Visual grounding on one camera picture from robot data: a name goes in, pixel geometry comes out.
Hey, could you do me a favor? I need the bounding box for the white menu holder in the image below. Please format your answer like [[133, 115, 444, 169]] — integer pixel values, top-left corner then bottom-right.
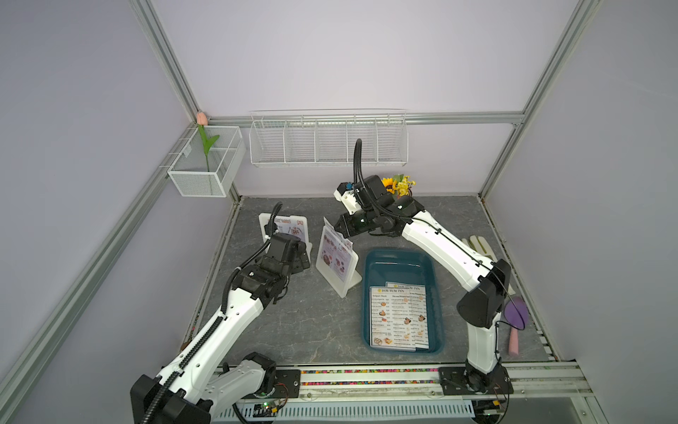
[[258, 213, 313, 256], [316, 218, 362, 299]]

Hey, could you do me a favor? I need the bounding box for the red special menu sheet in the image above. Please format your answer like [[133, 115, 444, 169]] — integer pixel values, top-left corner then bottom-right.
[[320, 225, 352, 282]]

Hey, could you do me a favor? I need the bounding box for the yellow food menu sheet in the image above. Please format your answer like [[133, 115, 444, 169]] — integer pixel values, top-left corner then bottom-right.
[[369, 287, 415, 352], [387, 282, 429, 350]]

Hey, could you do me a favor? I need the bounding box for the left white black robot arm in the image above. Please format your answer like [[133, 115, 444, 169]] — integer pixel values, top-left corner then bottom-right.
[[130, 203, 310, 423]]

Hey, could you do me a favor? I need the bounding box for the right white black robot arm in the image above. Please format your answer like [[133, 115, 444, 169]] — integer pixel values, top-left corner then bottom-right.
[[335, 139, 512, 394]]

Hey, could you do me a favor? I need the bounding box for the red menu in left holder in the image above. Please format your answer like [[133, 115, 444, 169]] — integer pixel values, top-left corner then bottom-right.
[[275, 217, 308, 243]]

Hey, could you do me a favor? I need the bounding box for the sunflower bouquet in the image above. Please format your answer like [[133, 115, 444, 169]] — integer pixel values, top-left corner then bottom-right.
[[381, 174, 417, 198]]

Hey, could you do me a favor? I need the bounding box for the teal plastic tray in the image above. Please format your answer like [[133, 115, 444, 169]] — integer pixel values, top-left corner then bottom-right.
[[363, 248, 445, 354]]

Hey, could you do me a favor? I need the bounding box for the beige work glove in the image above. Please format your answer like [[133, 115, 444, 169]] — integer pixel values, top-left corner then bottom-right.
[[462, 235, 517, 296]]

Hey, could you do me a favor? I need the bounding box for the pink artificial tulip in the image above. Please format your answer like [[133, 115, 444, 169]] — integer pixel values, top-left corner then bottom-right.
[[196, 111, 220, 172]]

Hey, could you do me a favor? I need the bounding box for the purple pink hair brush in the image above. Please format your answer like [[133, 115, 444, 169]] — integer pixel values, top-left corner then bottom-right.
[[504, 296, 530, 357]]

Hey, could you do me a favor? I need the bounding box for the white wire wall shelf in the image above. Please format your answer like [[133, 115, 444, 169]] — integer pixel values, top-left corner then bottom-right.
[[249, 109, 409, 167]]

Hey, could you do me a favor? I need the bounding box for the white mesh wall basket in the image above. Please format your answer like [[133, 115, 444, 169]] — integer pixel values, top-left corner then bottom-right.
[[168, 125, 246, 198]]

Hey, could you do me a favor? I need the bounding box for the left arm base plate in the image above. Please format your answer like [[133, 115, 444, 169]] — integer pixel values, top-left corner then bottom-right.
[[245, 369, 301, 400]]

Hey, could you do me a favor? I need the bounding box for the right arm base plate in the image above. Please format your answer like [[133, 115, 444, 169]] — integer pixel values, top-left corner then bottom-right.
[[439, 363, 514, 396]]

